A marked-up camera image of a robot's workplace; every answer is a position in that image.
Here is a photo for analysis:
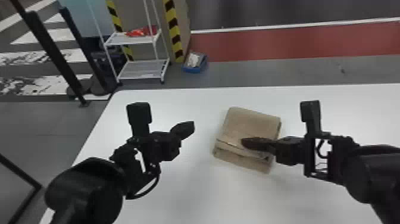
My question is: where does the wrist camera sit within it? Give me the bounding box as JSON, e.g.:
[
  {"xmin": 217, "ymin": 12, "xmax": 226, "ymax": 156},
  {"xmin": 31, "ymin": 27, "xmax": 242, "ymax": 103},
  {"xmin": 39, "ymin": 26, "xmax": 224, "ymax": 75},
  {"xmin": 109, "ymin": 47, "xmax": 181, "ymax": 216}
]
[
  {"xmin": 299, "ymin": 99, "xmax": 332, "ymax": 181},
  {"xmin": 126, "ymin": 101, "xmax": 153, "ymax": 137}
]

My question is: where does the white wire rack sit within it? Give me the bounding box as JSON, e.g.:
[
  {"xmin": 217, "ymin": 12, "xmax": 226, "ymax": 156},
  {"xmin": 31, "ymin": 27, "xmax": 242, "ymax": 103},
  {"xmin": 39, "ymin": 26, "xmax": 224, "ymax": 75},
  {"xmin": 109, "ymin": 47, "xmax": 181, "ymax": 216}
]
[{"xmin": 86, "ymin": 0, "xmax": 171, "ymax": 85}]

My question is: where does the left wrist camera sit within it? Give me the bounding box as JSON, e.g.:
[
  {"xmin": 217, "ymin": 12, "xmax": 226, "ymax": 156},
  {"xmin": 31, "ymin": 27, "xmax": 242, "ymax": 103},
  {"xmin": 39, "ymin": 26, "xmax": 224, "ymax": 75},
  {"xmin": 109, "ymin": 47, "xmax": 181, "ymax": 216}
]
[{"xmin": 126, "ymin": 101, "xmax": 153, "ymax": 137}]

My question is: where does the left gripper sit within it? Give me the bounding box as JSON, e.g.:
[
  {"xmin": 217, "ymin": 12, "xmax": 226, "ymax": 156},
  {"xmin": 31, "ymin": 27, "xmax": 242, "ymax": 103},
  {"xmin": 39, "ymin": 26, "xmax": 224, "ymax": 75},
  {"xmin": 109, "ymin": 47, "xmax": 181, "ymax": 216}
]
[{"xmin": 136, "ymin": 120, "xmax": 195, "ymax": 164}]

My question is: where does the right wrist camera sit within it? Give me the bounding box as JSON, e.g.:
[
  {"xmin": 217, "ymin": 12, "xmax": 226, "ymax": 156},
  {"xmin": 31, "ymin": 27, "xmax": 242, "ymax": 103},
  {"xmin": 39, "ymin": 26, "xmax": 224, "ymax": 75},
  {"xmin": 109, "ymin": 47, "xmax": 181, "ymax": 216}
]
[{"xmin": 299, "ymin": 99, "xmax": 332, "ymax": 181}]

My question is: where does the black cable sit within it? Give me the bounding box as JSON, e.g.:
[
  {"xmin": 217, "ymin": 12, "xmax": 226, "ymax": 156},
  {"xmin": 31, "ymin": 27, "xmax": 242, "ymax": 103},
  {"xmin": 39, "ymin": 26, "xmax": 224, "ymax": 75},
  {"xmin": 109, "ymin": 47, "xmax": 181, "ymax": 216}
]
[{"xmin": 125, "ymin": 166, "xmax": 162, "ymax": 200}]

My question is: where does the beige towel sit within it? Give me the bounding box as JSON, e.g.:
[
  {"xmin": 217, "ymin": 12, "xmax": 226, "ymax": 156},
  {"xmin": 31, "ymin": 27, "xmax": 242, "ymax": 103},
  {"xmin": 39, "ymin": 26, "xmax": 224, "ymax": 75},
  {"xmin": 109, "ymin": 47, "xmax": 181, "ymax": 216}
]
[{"xmin": 212, "ymin": 106, "xmax": 282, "ymax": 175}]

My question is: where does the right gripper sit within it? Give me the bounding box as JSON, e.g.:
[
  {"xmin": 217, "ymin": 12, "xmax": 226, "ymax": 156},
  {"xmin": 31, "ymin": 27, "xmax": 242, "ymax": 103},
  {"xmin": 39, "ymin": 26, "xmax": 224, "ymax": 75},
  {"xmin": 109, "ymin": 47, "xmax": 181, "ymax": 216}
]
[{"xmin": 240, "ymin": 135, "xmax": 308, "ymax": 167}]

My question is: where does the red snack packet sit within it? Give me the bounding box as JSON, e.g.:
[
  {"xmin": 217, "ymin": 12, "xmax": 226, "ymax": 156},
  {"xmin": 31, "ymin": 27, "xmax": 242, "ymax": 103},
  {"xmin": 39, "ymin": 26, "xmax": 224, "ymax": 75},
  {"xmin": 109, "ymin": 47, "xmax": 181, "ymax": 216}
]
[{"xmin": 126, "ymin": 25, "xmax": 158, "ymax": 38}]

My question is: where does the blue basket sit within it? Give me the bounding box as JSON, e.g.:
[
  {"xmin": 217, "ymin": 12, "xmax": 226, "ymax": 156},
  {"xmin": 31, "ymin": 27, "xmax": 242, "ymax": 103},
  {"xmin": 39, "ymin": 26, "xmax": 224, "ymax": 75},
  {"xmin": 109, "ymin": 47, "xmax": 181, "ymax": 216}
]
[{"xmin": 182, "ymin": 51, "xmax": 209, "ymax": 74}]

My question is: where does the yellow black striped post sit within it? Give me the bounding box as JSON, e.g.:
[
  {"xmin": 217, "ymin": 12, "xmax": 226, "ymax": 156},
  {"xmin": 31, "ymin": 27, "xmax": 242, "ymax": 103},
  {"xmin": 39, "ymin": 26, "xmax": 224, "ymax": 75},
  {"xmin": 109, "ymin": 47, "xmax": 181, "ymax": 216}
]
[
  {"xmin": 105, "ymin": 0, "xmax": 135, "ymax": 63},
  {"xmin": 162, "ymin": 0, "xmax": 185, "ymax": 64}
]

